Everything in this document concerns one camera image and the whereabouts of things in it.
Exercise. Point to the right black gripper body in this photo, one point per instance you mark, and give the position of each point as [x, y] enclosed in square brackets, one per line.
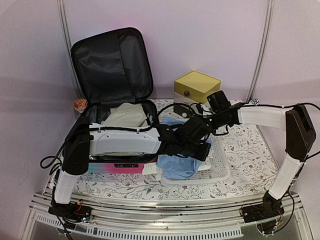
[217, 121]

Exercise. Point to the orange patterned ceramic bowl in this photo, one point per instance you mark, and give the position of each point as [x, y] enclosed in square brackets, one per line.
[79, 105]

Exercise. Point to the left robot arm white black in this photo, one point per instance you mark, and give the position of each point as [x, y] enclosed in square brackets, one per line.
[92, 139]

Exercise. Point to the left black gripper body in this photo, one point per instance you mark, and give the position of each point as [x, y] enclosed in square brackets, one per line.
[190, 151]

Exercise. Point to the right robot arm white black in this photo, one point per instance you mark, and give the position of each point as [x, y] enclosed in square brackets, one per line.
[293, 120]

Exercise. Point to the metal wall post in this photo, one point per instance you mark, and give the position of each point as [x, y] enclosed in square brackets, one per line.
[262, 49]
[62, 12]

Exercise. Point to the pink and teal kids suitcase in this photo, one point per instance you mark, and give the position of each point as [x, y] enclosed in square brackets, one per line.
[112, 68]

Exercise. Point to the white plastic mesh basket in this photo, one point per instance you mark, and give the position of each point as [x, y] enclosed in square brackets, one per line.
[217, 160]

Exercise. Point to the beige folded garment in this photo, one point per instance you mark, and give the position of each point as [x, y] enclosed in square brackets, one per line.
[127, 115]

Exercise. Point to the aluminium front rail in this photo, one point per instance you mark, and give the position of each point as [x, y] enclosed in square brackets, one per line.
[129, 219]

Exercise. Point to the left metal wall post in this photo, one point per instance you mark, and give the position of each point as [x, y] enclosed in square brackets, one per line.
[62, 12]

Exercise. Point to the light blue garment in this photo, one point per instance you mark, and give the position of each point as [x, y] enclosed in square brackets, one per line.
[192, 130]

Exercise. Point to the yellow and white storage box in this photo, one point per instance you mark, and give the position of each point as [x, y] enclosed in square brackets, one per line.
[195, 87]

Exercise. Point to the black white patterned cloth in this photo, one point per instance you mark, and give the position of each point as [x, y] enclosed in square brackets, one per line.
[254, 101]

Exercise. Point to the white garment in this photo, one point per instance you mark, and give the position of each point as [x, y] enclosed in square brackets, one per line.
[151, 168]

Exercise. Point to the right metal wall post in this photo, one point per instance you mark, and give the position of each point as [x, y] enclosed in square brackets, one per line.
[262, 49]

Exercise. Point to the floral white tablecloth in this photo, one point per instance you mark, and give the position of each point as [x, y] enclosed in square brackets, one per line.
[252, 171]

